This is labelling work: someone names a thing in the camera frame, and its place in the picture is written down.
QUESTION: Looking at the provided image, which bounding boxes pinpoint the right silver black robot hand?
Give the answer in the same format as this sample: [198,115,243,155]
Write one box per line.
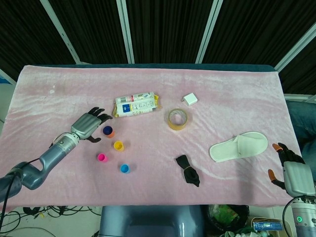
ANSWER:
[268,142,316,198]

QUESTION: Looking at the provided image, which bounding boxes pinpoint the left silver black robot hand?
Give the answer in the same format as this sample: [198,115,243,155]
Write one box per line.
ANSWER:
[71,107,114,144]

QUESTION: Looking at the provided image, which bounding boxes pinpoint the white yellow snack package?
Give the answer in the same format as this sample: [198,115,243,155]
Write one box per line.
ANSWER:
[113,91,162,118]

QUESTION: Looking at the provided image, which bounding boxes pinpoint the blue flat box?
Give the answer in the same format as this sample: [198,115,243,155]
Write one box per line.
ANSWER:
[253,221,283,232]

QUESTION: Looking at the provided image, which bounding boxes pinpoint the blue jeans leg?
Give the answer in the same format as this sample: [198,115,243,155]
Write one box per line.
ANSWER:
[286,100,316,171]

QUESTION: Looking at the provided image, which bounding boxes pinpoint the white fabric slipper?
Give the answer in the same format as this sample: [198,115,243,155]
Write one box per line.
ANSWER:
[209,131,269,163]

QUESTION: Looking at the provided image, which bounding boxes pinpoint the pink velvet table cloth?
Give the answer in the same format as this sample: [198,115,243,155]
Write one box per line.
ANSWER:
[0,64,297,213]

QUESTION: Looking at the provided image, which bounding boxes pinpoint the black mesh trash bin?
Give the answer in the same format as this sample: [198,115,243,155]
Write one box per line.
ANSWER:
[206,204,250,234]

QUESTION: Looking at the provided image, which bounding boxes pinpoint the yellow packing tape roll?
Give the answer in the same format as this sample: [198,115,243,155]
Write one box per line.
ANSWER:
[168,108,189,131]

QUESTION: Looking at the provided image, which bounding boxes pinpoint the white charger plug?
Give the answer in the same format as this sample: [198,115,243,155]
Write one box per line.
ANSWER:
[182,92,199,107]

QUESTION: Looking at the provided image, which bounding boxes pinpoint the grey-blue robot torso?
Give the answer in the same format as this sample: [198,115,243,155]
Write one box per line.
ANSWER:
[99,205,205,237]

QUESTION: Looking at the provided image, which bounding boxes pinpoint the black pleated curtain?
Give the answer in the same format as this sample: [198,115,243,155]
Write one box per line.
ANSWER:
[0,0,316,96]

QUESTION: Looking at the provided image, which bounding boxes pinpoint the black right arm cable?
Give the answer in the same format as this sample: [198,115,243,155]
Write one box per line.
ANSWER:
[282,196,302,237]

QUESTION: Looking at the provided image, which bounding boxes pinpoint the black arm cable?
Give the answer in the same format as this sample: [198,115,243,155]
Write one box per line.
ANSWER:
[282,196,302,237]
[0,158,41,210]

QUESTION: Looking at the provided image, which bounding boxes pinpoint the black floor cable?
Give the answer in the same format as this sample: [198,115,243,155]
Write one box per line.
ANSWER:
[0,204,102,237]

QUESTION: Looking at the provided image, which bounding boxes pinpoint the white slanted frame post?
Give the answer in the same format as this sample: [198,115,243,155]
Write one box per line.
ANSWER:
[196,0,224,64]
[39,0,82,64]
[274,23,316,72]

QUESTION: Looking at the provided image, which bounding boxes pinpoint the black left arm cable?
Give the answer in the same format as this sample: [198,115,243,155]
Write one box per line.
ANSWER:
[0,158,41,210]

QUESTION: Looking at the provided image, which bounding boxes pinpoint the white double frame post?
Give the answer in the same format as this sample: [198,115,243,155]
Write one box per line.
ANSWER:
[116,0,135,64]

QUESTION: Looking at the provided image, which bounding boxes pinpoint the black strap bundle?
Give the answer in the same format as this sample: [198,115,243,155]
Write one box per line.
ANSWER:
[175,155,201,188]

